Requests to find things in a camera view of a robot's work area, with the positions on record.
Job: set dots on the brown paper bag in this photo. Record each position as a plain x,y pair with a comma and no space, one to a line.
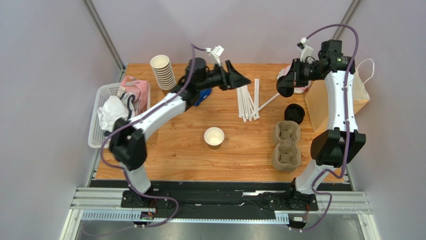
316,98

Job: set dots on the single brown paper cup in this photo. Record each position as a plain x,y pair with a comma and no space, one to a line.
214,137

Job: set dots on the stack of paper cups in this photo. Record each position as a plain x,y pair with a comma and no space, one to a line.
163,72

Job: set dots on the aluminium frame post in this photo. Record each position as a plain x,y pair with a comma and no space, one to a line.
97,20
347,18

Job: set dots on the left aluminium frame post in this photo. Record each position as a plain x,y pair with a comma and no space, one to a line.
97,20

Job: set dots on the white pink mesh pouch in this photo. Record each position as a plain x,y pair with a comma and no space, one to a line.
297,90

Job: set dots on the pink cloth item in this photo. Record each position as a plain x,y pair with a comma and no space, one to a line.
139,88

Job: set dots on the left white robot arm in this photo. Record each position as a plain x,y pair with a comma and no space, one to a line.
128,139

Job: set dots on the stack of black lids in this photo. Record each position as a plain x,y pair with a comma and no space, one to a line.
294,112

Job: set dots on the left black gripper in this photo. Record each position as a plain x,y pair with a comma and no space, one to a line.
235,79

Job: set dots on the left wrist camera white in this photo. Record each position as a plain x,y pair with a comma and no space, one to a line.
216,53

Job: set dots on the right aluminium frame post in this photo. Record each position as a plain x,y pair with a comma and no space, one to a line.
347,18

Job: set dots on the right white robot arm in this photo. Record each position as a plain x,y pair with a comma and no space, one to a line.
341,141

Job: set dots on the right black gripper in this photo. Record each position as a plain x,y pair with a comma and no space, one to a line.
295,72

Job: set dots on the blue folded cloth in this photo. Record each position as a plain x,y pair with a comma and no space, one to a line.
203,95

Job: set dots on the white crumpled garment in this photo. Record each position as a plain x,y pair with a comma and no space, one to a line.
113,109

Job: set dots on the black cup lid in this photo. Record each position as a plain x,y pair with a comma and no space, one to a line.
285,86

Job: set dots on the white plastic basket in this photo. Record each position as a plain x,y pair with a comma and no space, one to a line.
96,135

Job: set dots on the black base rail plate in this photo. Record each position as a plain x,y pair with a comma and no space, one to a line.
212,200

